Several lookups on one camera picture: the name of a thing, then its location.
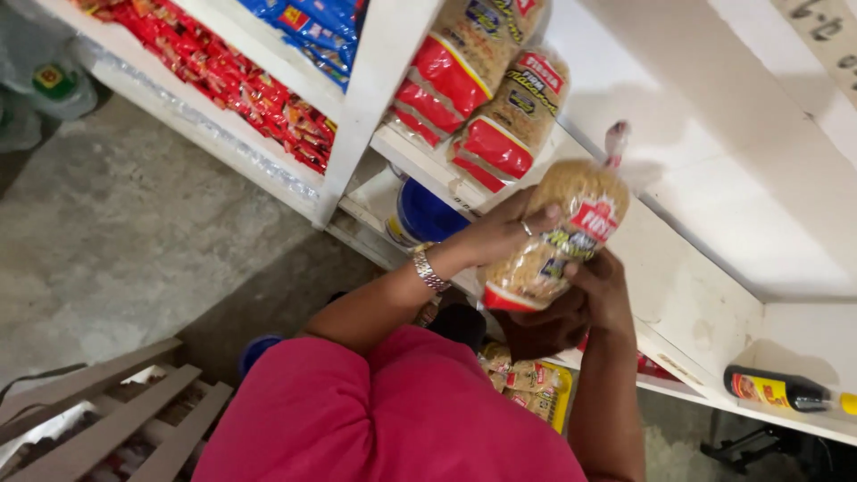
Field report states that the black cable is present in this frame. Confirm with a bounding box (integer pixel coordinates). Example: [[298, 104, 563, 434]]
[[0, 363, 89, 406]]

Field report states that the silver wristwatch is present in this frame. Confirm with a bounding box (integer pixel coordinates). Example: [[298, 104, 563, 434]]
[[411, 242, 451, 294]]

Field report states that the grey wooden pallet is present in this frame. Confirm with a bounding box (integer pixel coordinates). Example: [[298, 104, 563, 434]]
[[0, 337, 234, 482]]

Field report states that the macaroni packet red label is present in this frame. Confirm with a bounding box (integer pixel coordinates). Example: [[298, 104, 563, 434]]
[[447, 155, 508, 195], [385, 79, 464, 150], [447, 47, 571, 183], [481, 120, 632, 313], [410, 0, 533, 123]]

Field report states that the white wooden shelf unit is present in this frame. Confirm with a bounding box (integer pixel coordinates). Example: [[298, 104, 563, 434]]
[[33, 0, 857, 448]]

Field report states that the person's right hand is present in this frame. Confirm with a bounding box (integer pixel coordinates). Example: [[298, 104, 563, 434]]
[[492, 248, 638, 364]]

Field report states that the yellow bag of macaroni packets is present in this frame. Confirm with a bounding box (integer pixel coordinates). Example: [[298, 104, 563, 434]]
[[478, 341, 574, 435]]

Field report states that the pack of clear water bottles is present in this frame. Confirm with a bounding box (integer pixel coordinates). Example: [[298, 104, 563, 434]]
[[0, 0, 99, 155]]

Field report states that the handwritten cardboard tag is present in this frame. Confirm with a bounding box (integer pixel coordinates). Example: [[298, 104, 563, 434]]
[[770, 0, 857, 109]]

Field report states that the row of red snack sachets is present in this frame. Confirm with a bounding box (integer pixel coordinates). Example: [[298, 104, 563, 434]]
[[74, 0, 337, 176]]

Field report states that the blue round object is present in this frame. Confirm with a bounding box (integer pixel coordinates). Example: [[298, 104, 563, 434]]
[[237, 334, 286, 382]]

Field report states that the black metal stand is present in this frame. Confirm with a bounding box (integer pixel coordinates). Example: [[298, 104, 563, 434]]
[[699, 408, 857, 482]]

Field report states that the pile of blue snack bags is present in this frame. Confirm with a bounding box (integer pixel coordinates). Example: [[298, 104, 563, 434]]
[[237, 0, 368, 93]]

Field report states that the dark sauce bottle yellow cap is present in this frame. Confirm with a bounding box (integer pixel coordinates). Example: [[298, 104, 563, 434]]
[[723, 365, 857, 417]]

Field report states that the blue lidded plastic tub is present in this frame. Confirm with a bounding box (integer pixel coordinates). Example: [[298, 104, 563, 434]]
[[384, 175, 474, 251]]

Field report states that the person's left hand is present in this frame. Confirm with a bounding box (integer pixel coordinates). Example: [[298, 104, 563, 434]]
[[447, 187, 563, 277]]

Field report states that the pink shirt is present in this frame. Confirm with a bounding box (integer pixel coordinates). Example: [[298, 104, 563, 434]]
[[192, 325, 590, 482]]

